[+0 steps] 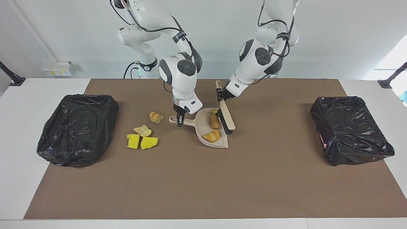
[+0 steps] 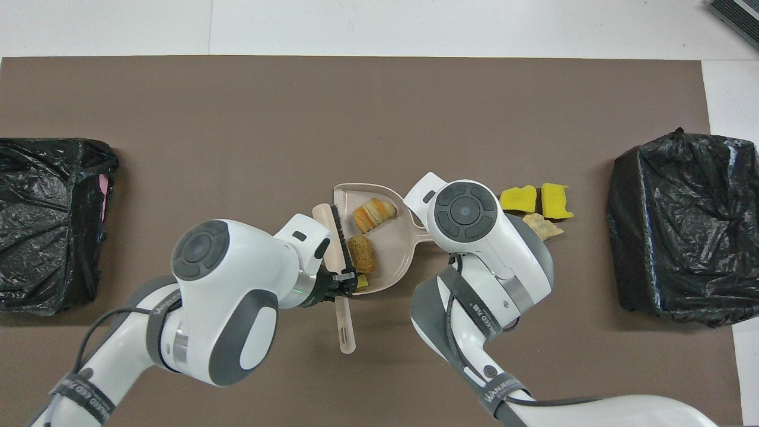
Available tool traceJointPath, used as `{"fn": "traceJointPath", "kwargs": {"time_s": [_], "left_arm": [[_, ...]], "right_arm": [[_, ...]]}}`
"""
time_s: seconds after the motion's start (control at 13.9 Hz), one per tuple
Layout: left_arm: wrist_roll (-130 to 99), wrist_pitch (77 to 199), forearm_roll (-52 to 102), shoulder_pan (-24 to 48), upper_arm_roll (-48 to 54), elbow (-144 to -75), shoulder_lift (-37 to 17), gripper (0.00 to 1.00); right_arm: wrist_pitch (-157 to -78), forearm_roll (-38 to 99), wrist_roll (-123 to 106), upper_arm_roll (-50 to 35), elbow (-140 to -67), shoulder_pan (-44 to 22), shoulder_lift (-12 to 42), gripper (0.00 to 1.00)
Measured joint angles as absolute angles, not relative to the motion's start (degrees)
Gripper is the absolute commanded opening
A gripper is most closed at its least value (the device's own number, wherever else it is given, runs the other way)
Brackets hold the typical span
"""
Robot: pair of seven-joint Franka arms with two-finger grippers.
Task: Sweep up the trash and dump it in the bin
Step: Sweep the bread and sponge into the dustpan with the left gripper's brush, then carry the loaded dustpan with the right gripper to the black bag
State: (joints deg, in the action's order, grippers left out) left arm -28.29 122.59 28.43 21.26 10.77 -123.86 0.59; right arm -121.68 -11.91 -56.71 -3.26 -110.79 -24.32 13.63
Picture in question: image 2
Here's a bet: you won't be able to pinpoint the large striped bread piece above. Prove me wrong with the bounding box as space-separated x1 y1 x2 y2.
353 199 397 234

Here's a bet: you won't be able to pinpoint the beige brush black bristles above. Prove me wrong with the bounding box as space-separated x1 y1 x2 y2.
312 203 358 355

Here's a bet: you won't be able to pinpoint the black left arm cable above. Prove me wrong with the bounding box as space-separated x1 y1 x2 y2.
74 305 155 380

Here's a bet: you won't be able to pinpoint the yellow sponge piece rectangular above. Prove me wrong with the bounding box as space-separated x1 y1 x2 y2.
541 183 575 220

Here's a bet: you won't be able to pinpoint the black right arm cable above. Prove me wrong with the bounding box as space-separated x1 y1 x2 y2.
448 255 605 406

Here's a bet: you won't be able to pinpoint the dark ribbed grille object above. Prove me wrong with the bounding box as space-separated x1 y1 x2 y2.
706 0 759 51

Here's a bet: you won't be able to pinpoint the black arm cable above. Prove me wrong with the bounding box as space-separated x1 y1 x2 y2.
74 305 155 380
448 255 605 406

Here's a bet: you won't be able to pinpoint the brown oval bread roll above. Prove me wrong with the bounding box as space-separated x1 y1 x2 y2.
347 235 376 275

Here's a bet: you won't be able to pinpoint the pale pastry piece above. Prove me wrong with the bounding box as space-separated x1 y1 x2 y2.
522 213 565 241

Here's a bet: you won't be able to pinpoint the beige plastic dustpan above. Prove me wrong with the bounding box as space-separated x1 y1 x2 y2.
333 183 436 292

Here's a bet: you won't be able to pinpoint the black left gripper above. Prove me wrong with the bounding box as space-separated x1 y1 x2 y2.
305 268 360 307

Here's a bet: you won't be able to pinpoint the pink bin with black bag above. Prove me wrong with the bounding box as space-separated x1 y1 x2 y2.
0 138 120 316

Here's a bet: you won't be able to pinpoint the yellow sponge piece wavy edge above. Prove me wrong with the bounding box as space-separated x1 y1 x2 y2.
498 185 538 213

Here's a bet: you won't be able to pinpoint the brown table mat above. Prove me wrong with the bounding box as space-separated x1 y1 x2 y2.
0 56 743 427

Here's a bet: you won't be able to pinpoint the black bag lined bin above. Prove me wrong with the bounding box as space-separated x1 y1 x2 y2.
607 128 759 328

